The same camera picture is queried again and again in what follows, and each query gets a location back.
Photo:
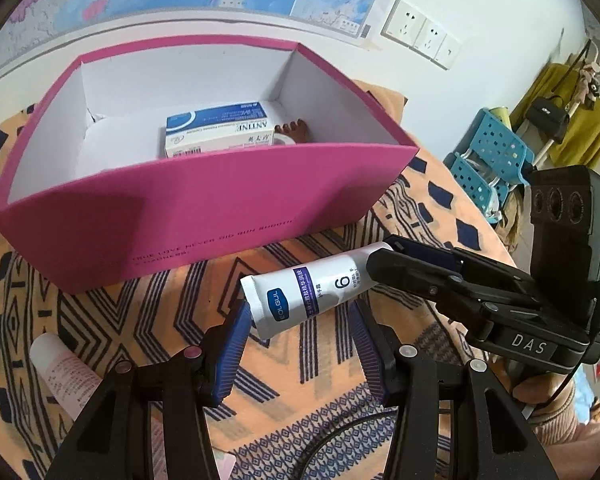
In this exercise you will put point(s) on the small plush toy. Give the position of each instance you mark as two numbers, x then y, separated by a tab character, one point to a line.
587	82

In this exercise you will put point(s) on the white wall socket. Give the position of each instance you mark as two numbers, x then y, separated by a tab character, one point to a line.
431	37
404	20
447	51

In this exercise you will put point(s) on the orange patterned blanket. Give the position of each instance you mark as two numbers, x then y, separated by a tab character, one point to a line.
290	390

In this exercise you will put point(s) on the pink and white tube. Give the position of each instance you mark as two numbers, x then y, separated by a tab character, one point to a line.
60	370

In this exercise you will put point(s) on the white tape roll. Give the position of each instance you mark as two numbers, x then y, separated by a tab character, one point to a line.
282	139

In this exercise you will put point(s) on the blue plastic basket rack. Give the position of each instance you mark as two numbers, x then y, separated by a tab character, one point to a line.
500	145

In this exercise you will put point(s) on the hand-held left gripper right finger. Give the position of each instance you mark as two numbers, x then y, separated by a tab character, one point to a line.
367	355

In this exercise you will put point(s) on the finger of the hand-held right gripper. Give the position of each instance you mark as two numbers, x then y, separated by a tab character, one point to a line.
480	267
410	277

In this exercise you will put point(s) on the black handbag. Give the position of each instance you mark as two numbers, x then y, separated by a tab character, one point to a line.
547	115

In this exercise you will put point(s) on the white coat rack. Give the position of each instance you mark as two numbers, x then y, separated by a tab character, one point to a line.
545	152

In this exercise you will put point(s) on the blue and white medicine box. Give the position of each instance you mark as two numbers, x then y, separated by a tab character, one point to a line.
215	132

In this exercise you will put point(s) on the pink cardboard box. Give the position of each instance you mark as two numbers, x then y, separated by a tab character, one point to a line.
180	210

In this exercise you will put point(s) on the person's right forearm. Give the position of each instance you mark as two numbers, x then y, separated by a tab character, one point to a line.
565	425

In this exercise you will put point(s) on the yellow coat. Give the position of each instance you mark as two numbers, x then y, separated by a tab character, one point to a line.
590	125

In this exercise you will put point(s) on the pale yellow object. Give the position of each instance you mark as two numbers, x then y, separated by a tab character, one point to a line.
500	115

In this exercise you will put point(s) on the white tube with purple label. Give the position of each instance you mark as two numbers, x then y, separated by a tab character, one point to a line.
300	290

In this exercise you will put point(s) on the pink packet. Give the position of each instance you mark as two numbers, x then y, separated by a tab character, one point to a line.
224	467

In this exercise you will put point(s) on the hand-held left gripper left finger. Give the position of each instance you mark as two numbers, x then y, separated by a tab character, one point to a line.
235	350

